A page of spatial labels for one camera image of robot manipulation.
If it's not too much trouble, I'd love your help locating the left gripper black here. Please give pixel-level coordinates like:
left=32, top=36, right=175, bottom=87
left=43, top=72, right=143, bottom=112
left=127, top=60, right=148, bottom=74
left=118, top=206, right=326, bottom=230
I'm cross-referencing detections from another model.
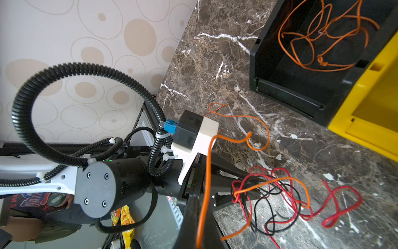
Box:
left=152, top=154, right=248, bottom=209

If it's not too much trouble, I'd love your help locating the person in background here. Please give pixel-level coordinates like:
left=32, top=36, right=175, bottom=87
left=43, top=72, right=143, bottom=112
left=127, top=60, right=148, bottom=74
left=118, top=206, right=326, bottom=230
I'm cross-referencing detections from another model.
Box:
left=1, top=193, right=80, bottom=249

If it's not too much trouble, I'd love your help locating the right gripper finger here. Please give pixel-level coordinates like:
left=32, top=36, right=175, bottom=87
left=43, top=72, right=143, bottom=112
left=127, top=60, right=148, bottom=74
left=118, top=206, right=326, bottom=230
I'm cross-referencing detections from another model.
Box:
left=173, top=196, right=224, bottom=249

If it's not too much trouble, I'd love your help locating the black plastic bin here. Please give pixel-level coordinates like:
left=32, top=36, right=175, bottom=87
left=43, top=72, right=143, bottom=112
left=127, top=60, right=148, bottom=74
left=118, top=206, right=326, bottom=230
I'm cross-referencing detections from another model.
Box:
left=249, top=1, right=398, bottom=126

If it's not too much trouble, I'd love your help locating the yellow plastic bin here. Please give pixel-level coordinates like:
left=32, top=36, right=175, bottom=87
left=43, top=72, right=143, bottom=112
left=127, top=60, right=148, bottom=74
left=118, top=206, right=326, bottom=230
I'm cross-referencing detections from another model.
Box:
left=328, top=35, right=398, bottom=161

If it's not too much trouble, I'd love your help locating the black cable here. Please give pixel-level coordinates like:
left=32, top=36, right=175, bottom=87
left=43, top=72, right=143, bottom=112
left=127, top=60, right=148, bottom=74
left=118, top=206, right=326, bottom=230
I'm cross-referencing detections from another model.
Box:
left=231, top=175, right=303, bottom=236

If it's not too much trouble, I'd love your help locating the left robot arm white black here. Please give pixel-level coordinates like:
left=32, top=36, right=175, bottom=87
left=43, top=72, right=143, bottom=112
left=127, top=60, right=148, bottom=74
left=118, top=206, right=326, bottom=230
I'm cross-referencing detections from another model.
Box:
left=11, top=62, right=219, bottom=233

